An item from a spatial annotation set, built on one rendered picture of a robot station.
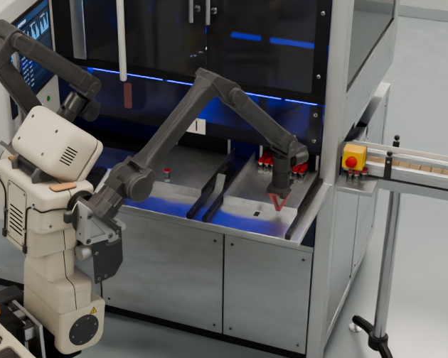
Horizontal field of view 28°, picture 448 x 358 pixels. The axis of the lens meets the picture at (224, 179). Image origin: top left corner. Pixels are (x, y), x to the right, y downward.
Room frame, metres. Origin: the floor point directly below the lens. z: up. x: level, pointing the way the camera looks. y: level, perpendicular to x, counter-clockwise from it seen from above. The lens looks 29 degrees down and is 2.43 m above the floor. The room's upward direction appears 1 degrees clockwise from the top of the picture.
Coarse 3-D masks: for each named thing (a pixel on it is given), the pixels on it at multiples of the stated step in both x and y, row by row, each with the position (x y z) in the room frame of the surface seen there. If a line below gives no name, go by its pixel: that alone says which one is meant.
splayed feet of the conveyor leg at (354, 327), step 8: (352, 320) 3.04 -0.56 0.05; (360, 320) 2.99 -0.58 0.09; (352, 328) 3.04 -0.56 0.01; (360, 328) 3.04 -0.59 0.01; (368, 328) 2.90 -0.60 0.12; (368, 336) 2.84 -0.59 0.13; (368, 344) 2.83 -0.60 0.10; (376, 344) 2.80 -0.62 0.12; (384, 344) 2.79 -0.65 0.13; (384, 352) 2.75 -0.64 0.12
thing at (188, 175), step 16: (176, 160) 2.92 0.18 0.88; (192, 160) 2.92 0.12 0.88; (208, 160) 2.92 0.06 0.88; (224, 160) 2.86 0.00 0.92; (160, 176) 2.79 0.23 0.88; (176, 176) 2.79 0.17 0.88; (192, 176) 2.80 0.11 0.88; (208, 176) 2.80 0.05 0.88; (176, 192) 2.67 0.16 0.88; (192, 192) 2.65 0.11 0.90
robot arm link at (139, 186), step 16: (208, 80) 2.27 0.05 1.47; (224, 80) 2.29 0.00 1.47; (192, 96) 2.25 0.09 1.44; (208, 96) 2.26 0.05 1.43; (224, 96) 2.29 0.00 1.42; (176, 112) 2.22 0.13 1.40; (192, 112) 2.23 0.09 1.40; (160, 128) 2.20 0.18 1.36; (176, 128) 2.19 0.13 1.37; (160, 144) 2.16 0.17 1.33; (128, 160) 2.16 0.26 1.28; (144, 160) 2.13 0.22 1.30; (160, 160) 2.15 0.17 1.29; (144, 176) 2.09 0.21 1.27; (128, 192) 2.06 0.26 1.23; (144, 192) 2.09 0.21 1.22
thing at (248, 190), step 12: (252, 156) 2.90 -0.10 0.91; (252, 168) 2.86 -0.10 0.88; (240, 180) 2.77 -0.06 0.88; (252, 180) 2.77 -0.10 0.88; (264, 180) 2.77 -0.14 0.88; (312, 180) 2.72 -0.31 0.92; (228, 192) 2.65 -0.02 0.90; (240, 192) 2.68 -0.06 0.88; (252, 192) 2.68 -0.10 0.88; (264, 192) 2.69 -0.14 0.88; (300, 192) 2.69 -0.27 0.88; (228, 204) 2.60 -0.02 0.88; (240, 204) 2.59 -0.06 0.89; (252, 204) 2.58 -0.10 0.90; (264, 204) 2.56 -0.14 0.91; (288, 204) 2.61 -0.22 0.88; (300, 204) 2.56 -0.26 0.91; (288, 216) 2.53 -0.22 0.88
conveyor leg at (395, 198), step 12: (396, 192) 2.82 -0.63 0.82; (396, 204) 2.81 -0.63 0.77; (396, 216) 2.82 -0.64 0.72; (396, 228) 2.82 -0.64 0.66; (384, 240) 2.84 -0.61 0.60; (396, 240) 2.82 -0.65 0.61; (384, 252) 2.83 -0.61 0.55; (384, 264) 2.82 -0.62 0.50; (384, 276) 2.82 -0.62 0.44; (384, 288) 2.82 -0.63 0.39; (384, 300) 2.81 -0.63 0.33; (384, 312) 2.82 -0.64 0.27; (384, 324) 2.82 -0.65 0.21; (384, 336) 2.82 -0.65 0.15
